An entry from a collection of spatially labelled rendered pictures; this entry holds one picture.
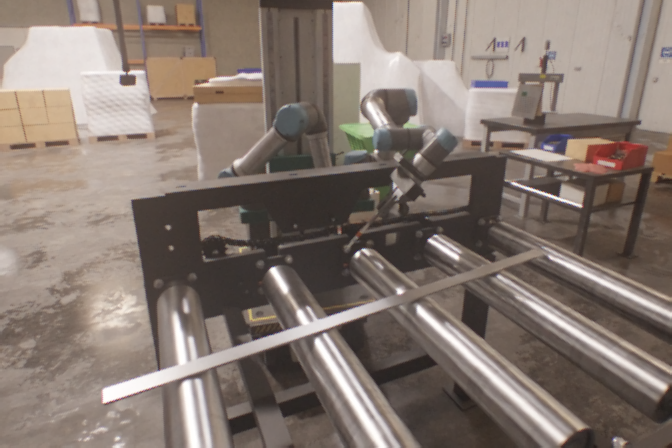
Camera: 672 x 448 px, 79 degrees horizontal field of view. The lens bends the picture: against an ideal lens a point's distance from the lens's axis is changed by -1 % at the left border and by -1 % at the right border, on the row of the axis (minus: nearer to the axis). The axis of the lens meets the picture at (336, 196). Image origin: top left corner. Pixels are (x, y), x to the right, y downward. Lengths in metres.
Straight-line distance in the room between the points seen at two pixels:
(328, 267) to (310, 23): 1.20
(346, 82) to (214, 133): 1.61
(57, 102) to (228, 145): 5.02
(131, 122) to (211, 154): 4.63
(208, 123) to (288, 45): 2.73
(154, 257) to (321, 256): 0.52
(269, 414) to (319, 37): 1.61
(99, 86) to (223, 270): 8.08
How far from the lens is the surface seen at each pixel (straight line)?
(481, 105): 7.97
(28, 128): 9.28
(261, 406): 1.03
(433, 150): 1.30
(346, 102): 5.00
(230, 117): 4.62
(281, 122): 1.58
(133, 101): 9.20
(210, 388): 0.91
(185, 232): 1.26
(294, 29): 2.10
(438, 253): 1.46
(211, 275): 1.33
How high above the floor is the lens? 1.51
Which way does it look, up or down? 18 degrees down
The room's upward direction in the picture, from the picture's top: straight up
